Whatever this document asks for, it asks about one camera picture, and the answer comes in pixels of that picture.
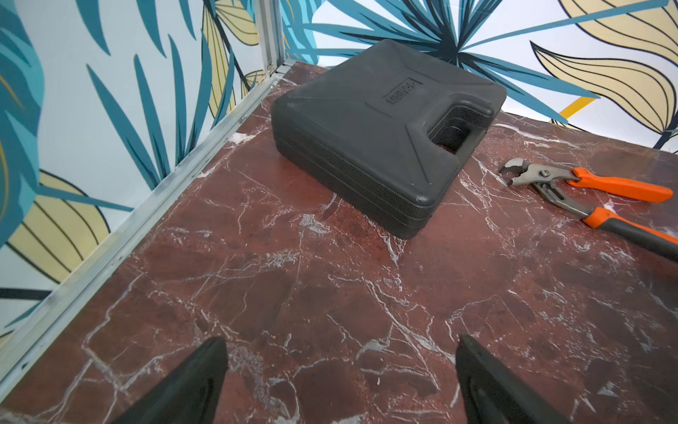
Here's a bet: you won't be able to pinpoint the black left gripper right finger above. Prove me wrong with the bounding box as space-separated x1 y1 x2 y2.
456 334 569 423

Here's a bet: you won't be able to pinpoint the orange handled pliers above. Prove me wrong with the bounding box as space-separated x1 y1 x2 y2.
497 157 678 263

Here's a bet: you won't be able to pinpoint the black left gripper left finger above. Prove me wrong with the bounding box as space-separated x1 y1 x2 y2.
114 337 229 423

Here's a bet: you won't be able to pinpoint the aluminium frame post left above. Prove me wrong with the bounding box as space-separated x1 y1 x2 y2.
252 0 286 76

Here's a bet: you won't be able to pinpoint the aluminium table edge rail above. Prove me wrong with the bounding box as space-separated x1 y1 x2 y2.
1 58 296 399

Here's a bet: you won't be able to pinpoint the black plastic tool case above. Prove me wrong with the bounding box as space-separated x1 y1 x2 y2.
271 40 507 240

